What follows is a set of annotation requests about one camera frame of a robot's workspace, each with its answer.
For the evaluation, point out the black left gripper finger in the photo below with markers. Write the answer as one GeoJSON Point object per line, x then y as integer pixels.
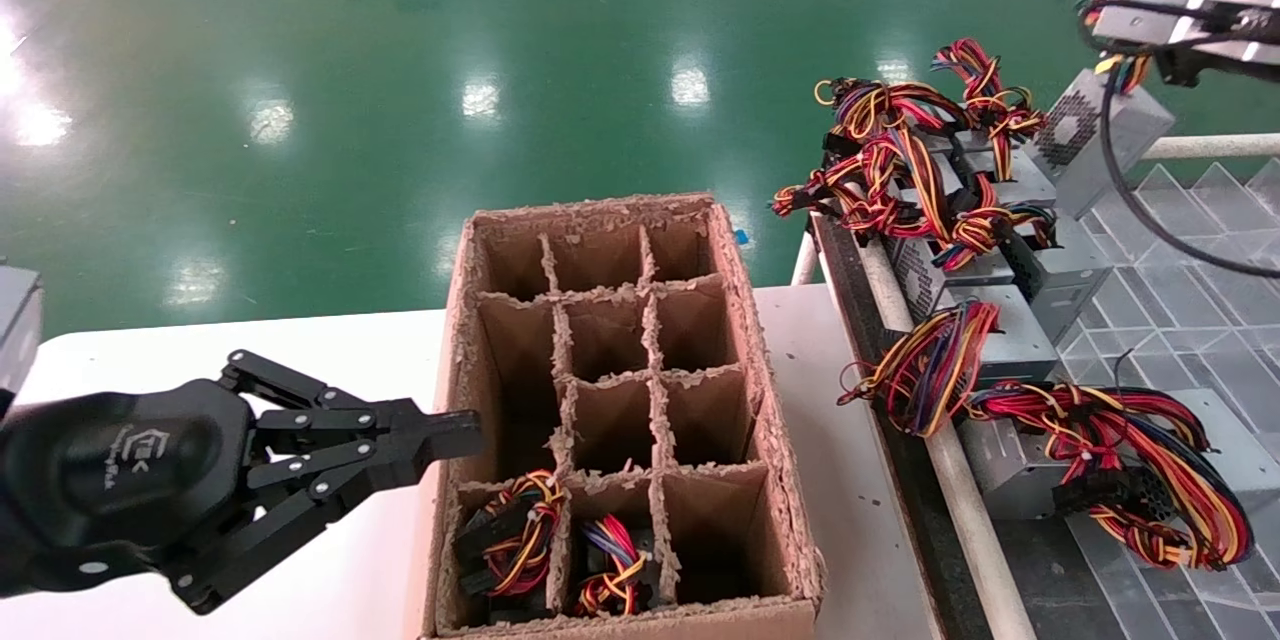
{"type": "Point", "coordinates": [440, 438]}
{"type": "Point", "coordinates": [300, 510]}

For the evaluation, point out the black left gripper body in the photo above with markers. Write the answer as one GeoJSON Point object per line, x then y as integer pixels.
{"type": "Point", "coordinates": [100, 480]}

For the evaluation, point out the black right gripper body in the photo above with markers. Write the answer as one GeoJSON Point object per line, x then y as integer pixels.
{"type": "Point", "coordinates": [1195, 68]}

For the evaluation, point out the brown cardboard divider box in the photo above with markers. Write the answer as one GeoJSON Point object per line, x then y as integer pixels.
{"type": "Point", "coordinates": [605, 330]}

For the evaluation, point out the clear plastic divider grid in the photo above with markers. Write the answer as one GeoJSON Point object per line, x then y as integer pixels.
{"type": "Point", "coordinates": [1180, 320]}

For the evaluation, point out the black conveyor edge strip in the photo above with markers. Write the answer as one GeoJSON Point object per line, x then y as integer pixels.
{"type": "Point", "coordinates": [915, 490]}

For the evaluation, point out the long white conveyor tube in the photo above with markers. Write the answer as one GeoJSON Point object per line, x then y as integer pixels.
{"type": "Point", "coordinates": [985, 570]}

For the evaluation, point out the white horizontal rail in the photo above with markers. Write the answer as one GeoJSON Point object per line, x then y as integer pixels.
{"type": "Point", "coordinates": [1220, 146]}

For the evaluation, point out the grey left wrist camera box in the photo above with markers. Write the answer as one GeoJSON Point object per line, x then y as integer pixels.
{"type": "Point", "coordinates": [18, 320]}

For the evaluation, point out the white frame leg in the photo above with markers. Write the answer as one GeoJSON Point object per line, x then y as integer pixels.
{"type": "Point", "coordinates": [805, 265]}

